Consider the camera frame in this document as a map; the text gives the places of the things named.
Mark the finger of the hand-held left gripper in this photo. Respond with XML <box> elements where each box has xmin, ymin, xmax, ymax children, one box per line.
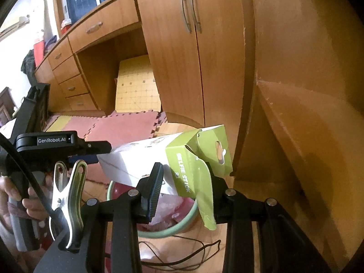
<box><xmin>68</xmin><ymin>154</ymin><xmax>98</xmax><ymax>165</ymax></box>
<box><xmin>85</xmin><ymin>140</ymin><xmax>112</xmax><ymax>156</ymax></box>

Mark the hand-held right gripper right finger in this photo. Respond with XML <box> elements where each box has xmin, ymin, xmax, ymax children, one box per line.
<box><xmin>205</xmin><ymin>162</ymin><xmax>332</xmax><ymax>273</ymax></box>

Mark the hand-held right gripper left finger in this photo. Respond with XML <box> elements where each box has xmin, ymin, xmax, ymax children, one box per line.
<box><xmin>81</xmin><ymin>162</ymin><xmax>165</xmax><ymax>273</ymax></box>

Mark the white plastic bag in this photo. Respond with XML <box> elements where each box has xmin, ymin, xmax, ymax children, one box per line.
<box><xmin>142</xmin><ymin>193</ymin><xmax>197</xmax><ymax>229</ymax></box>

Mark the green and white box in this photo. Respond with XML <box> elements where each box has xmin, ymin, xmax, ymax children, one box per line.
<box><xmin>97</xmin><ymin>124</ymin><xmax>234</xmax><ymax>231</ymax></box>

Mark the green-rimmed red bin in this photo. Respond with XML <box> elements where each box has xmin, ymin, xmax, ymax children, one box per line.
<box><xmin>106</xmin><ymin>180</ymin><xmax>200</xmax><ymax>238</ymax></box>

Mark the person's left hand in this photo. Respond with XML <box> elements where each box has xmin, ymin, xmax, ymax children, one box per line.
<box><xmin>0</xmin><ymin>175</ymin><xmax>54</xmax><ymax>222</ymax></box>

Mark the yellow foam floor mat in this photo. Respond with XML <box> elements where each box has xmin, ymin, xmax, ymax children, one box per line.
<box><xmin>45</xmin><ymin>115</ymin><xmax>75</xmax><ymax>133</ymax></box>

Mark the pink foam floor mat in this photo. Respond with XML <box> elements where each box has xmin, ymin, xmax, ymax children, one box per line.
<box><xmin>45</xmin><ymin>110</ymin><xmax>168</xmax><ymax>185</ymax></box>

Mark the metal spring clip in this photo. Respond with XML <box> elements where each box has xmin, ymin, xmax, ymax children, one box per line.
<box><xmin>49</xmin><ymin>160</ymin><xmax>88</xmax><ymax>252</ymax></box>

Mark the yellow patterned mat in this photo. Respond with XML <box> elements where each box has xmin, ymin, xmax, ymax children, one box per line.
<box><xmin>114</xmin><ymin>55</ymin><xmax>162</xmax><ymax>113</ymax></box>

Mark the dark cloth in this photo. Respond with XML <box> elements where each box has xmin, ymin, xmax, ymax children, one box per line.
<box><xmin>20</xmin><ymin>50</ymin><xmax>36</xmax><ymax>84</ymax></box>

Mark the red bag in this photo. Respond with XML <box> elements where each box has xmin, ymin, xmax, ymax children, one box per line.
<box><xmin>33</xmin><ymin>38</ymin><xmax>46</xmax><ymax>66</ymax></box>

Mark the wooden cabinet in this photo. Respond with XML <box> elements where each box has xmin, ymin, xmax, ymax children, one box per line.
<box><xmin>136</xmin><ymin>0</ymin><xmax>256</xmax><ymax>128</ymax></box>

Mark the thin black cord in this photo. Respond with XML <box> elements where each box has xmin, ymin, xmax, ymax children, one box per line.
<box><xmin>104</xmin><ymin>233</ymin><xmax>222</xmax><ymax>265</ymax></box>

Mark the metal cabinet handle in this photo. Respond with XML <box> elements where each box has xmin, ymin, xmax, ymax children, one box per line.
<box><xmin>180</xmin><ymin>0</ymin><xmax>192</xmax><ymax>33</ymax></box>
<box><xmin>190</xmin><ymin>0</ymin><xmax>202</xmax><ymax>33</ymax></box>

